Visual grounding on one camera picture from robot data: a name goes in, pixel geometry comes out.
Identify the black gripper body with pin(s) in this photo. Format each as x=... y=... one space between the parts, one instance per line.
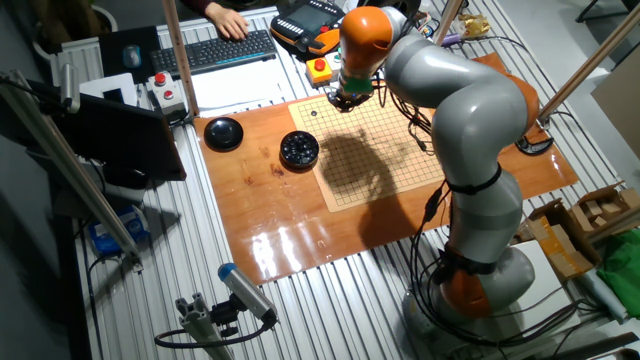
x=347 y=101

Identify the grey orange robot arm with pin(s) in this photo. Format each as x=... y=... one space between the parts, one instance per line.
x=475 y=115

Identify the dark red sleeved forearm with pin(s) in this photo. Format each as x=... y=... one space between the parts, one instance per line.
x=196 y=5

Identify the beige go board mat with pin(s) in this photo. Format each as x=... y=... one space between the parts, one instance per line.
x=350 y=190

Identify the glossy orange wooden board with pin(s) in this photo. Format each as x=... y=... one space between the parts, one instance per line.
x=250 y=225

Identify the bare person hand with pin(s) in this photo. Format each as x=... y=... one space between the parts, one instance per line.
x=229 y=22

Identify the green flange adapter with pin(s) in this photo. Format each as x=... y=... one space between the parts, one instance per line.
x=357 y=85

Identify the orange box red button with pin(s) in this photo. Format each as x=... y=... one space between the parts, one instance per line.
x=318 y=70

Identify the white box green button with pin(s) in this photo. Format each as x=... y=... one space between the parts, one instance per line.
x=335 y=59

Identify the black bowl of go stones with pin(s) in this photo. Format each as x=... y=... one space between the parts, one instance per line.
x=299 y=148

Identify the black orange teach pendant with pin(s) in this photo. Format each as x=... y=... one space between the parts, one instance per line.
x=300 y=22

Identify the blue round tin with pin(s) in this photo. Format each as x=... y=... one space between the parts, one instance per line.
x=426 y=31

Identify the white paper sheets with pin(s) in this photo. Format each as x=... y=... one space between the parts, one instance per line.
x=240 y=85

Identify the black filament spool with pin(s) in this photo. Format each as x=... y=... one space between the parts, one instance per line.
x=412 y=5

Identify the purple cylindrical tool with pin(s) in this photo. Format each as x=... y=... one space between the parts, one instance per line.
x=452 y=40

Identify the black round bowl lid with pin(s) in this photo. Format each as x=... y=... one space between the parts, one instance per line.
x=223 y=134

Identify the black computer keyboard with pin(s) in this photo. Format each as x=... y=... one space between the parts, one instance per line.
x=215 y=50

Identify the gold foil packet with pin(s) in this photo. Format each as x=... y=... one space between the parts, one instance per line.
x=472 y=25

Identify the white box two red buttons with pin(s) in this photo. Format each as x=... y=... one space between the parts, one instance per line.
x=167 y=95

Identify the black C-clamp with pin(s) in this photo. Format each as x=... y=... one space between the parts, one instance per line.
x=537 y=146

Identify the grey computer mouse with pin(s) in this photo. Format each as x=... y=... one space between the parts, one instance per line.
x=132 y=56

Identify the black monitor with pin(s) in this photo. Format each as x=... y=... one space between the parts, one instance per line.
x=125 y=140

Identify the black mouse pad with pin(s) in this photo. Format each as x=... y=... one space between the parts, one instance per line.
x=112 y=50

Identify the white framed tablet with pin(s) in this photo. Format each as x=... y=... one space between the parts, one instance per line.
x=100 y=87

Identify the white round pot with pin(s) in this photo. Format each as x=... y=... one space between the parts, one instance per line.
x=111 y=17

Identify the open brown cardboard box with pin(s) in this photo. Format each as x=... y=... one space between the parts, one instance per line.
x=555 y=245

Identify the blue plastic packet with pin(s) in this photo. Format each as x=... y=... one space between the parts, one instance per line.
x=117 y=230

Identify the short aluminium profile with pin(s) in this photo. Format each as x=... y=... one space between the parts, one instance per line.
x=200 y=325

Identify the brown cardboard panel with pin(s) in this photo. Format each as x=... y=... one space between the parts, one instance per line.
x=620 y=105

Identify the cardboard box wooden blocks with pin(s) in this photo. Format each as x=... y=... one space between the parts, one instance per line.
x=600 y=207

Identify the white flat sheet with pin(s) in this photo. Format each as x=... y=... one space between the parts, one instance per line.
x=550 y=290

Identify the silver tube-shaped device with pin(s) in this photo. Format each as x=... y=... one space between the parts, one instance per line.
x=70 y=87

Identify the long aluminium profile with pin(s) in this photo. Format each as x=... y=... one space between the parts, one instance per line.
x=75 y=170

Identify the white rolled sheet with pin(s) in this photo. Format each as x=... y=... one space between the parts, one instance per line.
x=602 y=295

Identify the green cloth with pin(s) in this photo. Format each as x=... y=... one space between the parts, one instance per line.
x=622 y=275

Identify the slanted frame pole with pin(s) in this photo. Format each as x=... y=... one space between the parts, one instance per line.
x=590 y=65
x=179 y=55
x=446 y=22

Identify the silver camera blue end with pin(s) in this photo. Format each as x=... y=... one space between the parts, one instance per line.
x=245 y=290

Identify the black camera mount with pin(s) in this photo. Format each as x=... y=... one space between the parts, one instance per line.
x=225 y=315

